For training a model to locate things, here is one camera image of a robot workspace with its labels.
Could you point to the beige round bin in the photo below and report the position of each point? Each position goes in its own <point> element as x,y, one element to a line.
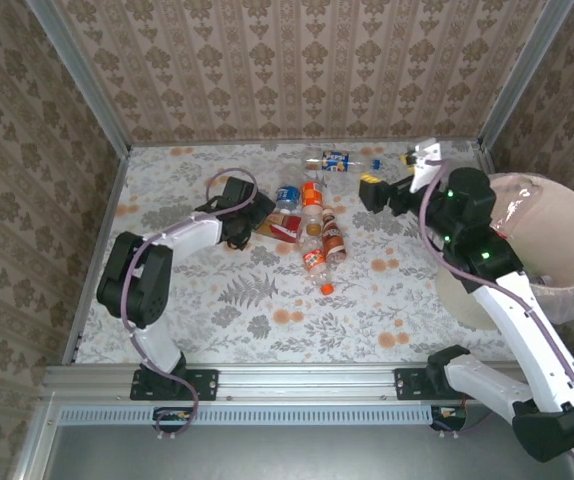
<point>557,225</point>

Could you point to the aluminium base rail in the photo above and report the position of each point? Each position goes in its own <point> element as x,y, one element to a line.
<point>307,382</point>

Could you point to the grey metal sheet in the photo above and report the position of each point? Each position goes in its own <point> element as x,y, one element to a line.
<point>292,455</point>

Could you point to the black control board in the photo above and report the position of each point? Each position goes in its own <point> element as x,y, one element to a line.
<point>172,417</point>
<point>449,417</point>

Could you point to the brown label plastic bottle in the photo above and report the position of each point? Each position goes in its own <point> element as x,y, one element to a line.
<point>333,237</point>

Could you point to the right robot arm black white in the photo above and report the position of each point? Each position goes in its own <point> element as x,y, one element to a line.
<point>517,320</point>

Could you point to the orange cap clear bottle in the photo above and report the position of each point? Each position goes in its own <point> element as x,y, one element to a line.
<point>313,259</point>

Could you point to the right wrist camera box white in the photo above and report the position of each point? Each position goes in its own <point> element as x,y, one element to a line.
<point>424,160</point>

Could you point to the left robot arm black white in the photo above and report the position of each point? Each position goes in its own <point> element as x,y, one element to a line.
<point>132,280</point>

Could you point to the Pepsi label plastic bottle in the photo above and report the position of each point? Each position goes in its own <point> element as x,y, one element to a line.
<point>334,161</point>

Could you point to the blue label white cap bottle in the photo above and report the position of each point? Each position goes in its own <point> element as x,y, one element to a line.
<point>288,196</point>

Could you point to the orange NFC label bottle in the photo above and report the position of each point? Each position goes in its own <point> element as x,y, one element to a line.
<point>312,195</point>

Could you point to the aluminium frame post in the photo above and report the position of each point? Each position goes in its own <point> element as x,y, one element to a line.
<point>522,75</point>
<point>79,75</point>

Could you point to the red gold label bottle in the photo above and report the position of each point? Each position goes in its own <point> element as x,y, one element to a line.
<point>284,227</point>

